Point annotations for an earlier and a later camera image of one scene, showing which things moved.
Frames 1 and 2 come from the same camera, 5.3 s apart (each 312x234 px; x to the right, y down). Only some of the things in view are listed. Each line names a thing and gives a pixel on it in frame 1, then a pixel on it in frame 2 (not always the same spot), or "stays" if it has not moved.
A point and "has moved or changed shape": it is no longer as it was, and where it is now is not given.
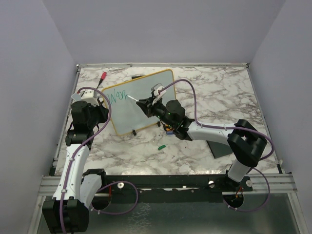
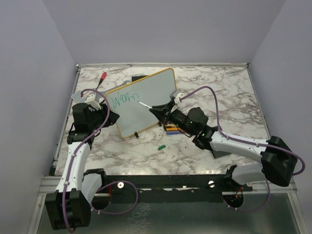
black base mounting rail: [185, 188] stays
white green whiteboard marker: [132, 98] has moved or changed shape
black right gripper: [148, 107] → [165, 114]
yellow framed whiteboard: [126, 115] stays
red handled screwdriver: [103, 77] stays
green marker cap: [161, 147] stays
